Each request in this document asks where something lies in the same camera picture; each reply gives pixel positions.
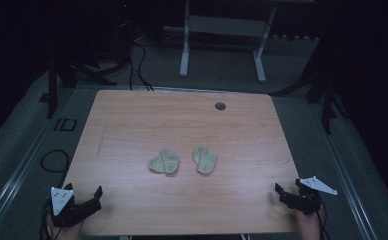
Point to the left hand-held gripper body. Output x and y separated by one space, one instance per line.
61 200

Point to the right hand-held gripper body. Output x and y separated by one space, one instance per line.
310 200

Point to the beige ankle sock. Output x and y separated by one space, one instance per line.
204 160
164 162

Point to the person's right hand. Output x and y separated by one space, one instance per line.
307 227

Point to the person's left hand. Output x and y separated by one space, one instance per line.
67 233

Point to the black metal stand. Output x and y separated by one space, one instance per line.
327 106
52 90

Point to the silver floor rail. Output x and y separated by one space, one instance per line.
345 173
18 176

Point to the white metal desk frame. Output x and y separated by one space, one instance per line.
227 26

